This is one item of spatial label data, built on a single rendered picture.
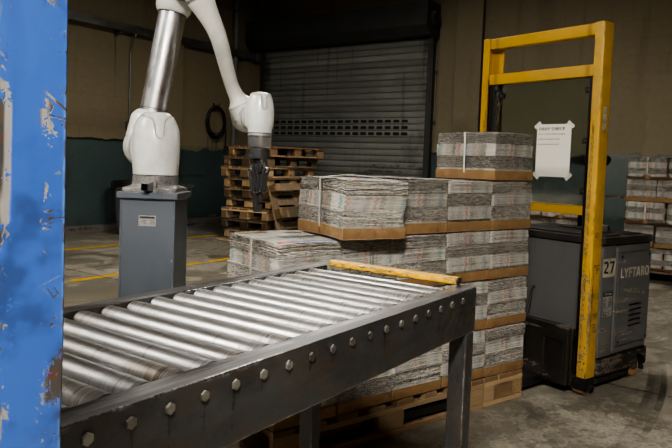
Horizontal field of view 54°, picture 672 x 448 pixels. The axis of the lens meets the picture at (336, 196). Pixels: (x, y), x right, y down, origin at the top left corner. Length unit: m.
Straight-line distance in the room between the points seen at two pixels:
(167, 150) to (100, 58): 7.65
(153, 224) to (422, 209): 1.13
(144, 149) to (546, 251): 2.32
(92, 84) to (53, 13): 9.21
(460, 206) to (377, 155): 7.45
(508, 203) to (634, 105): 5.99
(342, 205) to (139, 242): 0.73
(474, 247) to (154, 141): 1.52
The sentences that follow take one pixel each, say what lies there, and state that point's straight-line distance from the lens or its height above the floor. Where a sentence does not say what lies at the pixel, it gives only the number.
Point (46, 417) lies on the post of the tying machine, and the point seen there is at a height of 0.91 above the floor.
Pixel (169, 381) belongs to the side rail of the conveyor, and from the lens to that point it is 1.01.
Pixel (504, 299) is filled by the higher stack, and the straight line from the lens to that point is 3.25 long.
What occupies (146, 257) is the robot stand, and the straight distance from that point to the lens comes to 2.30.
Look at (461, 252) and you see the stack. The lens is 2.98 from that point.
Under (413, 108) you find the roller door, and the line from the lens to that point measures 10.06.
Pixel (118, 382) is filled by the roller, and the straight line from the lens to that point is 1.04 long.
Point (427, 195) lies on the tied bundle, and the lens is 2.80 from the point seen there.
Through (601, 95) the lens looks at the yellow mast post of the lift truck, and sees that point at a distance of 3.46.
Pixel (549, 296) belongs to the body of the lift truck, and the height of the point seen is 0.43.
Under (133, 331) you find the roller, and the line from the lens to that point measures 1.31.
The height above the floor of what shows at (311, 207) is 0.94.
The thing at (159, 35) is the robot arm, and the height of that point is 1.56.
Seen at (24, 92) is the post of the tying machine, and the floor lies 1.17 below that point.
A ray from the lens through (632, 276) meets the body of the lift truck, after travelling 3.89.
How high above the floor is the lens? 1.13
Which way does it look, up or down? 3 degrees down
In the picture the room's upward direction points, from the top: 2 degrees clockwise
